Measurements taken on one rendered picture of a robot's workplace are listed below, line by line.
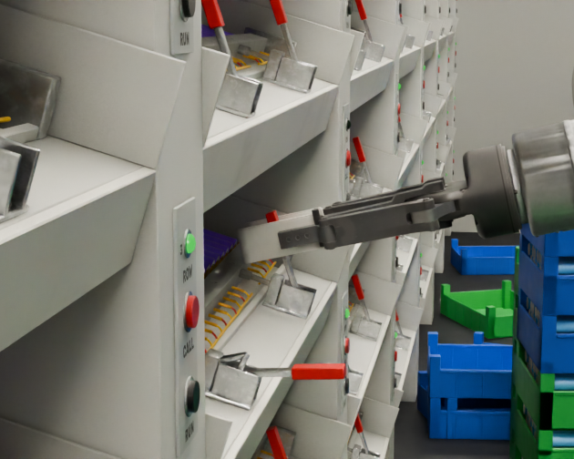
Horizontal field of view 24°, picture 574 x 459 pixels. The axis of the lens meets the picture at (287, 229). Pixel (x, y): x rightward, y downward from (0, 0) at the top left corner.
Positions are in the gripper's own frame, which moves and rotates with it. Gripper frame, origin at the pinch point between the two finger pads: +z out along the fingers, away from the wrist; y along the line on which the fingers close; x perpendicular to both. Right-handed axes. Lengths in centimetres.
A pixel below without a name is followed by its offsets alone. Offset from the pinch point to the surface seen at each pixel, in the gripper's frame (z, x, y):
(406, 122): 0, -3, 156
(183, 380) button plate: -3, 1, -50
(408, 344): 8, -44, 139
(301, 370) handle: -4.5, -5.5, -27.3
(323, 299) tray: -0.9, -7.6, 7.7
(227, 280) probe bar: 4.1, -1.9, -6.5
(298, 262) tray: 2.1, -5.0, 15.6
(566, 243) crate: -24, -17, 65
